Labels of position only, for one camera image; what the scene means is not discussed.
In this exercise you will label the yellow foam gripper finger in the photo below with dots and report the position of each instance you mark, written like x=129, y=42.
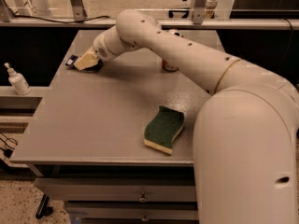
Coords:
x=87, y=60

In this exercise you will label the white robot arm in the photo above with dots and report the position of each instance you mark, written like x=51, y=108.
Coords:
x=244, y=137

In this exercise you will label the white pump bottle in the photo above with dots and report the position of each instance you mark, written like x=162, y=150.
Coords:
x=17, y=81

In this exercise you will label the orange soda can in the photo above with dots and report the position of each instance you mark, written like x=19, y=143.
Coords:
x=167, y=67

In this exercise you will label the green yellow sponge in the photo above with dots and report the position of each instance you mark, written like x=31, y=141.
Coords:
x=163, y=129

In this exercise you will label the upper grey drawer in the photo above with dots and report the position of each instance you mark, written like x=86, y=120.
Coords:
x=117, y=190

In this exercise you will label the grey drawer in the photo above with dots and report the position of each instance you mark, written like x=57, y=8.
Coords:
x=132, y=210
x=117, y=190

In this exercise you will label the lower grey drawer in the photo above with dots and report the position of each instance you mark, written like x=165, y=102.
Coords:
x=132, y=210

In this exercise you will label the black table leg foot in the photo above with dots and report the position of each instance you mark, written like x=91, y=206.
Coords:
x=44, y=210

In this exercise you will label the grey metal shelf rail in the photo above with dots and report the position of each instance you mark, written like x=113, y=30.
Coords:
x=235, y=24

